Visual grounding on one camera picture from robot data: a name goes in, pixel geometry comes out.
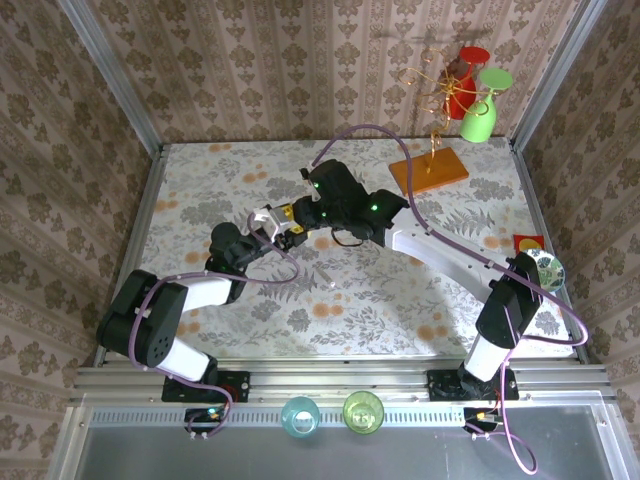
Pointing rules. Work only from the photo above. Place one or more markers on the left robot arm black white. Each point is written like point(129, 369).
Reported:
point(205, 292)

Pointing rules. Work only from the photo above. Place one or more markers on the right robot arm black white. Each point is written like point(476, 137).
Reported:
point(450, 255)

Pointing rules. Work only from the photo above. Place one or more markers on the green plastic wine glass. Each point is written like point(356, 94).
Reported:
point(477, 127)

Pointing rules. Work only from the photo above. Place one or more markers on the small black circuit board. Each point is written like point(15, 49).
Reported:
point(482, 417)
point(207, 416)

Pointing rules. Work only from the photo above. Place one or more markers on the red packet yellow circle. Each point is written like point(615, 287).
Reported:
point(520, 240)

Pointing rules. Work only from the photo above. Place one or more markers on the blue translucent cup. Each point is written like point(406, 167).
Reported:
point(300, 417)

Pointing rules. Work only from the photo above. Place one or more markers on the green translucent cup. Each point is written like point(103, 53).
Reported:
point(363, 412)

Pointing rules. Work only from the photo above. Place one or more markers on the red plastic wine glass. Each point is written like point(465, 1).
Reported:
point(474, 54)

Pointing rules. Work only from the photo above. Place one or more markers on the leaf patterned bowl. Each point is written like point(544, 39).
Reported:
point(550, 272)

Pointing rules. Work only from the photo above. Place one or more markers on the grey metal panel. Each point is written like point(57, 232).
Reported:
point(350, 455)

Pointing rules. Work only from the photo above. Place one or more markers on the aluminium table side rail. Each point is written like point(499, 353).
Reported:
point(533, 200)
point(141, 220)

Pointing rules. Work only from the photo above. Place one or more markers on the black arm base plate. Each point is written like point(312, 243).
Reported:
point(442, 385)
point(235, 385)

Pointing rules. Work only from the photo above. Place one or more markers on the aluminium mounting rail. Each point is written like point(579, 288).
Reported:
point(340, 380)

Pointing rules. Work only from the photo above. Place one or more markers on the aluminium frame post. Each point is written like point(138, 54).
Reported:
point(107, 70)
point(555, 70)

